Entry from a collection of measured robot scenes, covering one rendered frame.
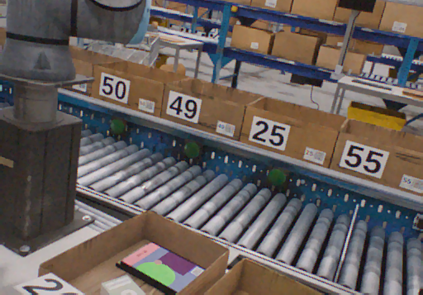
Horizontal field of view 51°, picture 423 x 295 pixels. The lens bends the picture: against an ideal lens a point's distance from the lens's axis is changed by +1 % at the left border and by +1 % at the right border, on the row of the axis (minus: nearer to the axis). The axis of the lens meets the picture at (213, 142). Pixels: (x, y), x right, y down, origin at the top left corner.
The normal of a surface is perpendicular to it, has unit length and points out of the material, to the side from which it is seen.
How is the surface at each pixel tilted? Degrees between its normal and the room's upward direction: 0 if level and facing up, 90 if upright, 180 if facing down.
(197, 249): 89
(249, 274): 90
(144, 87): 90
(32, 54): 66
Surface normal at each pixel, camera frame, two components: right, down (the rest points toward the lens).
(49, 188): 0.86, 0.30
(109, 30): 0.04, 0.87
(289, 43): -0.45, 0.14
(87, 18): 0.15, 0.58
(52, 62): 0.72, -0.05
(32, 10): 0.13, 0.29
